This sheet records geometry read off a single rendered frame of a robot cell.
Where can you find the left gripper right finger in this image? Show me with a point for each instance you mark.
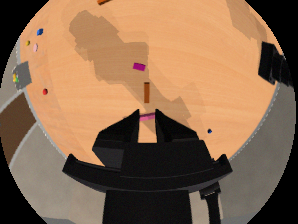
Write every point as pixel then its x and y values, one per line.
pixel 173 130

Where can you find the pink rod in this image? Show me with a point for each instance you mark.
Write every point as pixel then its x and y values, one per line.
pixel 147 116

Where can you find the orange rod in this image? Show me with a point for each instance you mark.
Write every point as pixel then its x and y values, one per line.
pixel 100 2
pixel 146 92

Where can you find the small magenta block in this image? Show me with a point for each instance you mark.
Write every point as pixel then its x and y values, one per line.
pixel 139 66

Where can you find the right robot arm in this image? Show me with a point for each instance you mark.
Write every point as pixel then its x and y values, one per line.
pixel 278 68

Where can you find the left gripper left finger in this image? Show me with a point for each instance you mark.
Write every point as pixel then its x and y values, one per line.
pixel 122 129

